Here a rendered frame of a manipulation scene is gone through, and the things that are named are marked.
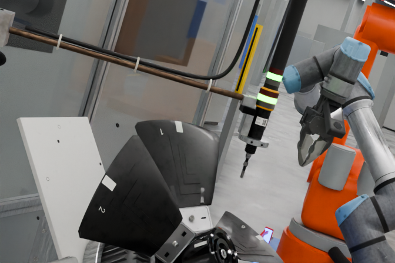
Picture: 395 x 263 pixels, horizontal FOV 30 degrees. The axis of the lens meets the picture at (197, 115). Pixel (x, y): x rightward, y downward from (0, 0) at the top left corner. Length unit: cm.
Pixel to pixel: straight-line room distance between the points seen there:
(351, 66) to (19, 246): 114
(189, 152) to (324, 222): 380
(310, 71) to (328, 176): 334
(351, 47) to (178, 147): 54
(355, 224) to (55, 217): 98
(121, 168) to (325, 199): 409
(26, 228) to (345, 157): 335
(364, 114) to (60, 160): 106
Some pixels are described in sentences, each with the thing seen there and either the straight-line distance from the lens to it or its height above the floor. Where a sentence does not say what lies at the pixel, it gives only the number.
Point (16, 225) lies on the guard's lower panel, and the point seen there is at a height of 92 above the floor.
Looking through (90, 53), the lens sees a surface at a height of 155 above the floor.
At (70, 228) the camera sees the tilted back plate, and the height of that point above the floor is 116.
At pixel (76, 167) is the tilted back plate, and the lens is 175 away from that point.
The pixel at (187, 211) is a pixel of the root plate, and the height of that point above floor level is 127.
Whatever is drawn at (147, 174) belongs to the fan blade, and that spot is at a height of 137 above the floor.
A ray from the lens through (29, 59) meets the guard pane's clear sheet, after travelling 208.
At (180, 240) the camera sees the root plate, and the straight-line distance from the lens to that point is 158.
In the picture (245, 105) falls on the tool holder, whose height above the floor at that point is 153.
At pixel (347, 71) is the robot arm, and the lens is 196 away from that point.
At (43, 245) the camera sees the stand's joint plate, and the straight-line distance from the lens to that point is 174.
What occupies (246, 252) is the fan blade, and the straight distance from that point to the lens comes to 179.
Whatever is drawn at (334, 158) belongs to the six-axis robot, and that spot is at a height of 95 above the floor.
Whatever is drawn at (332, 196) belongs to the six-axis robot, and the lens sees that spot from 544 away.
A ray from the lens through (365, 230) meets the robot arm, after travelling 226.
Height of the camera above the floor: 172
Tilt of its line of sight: 8 degrees down
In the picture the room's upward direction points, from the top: 17 degrees clockwise
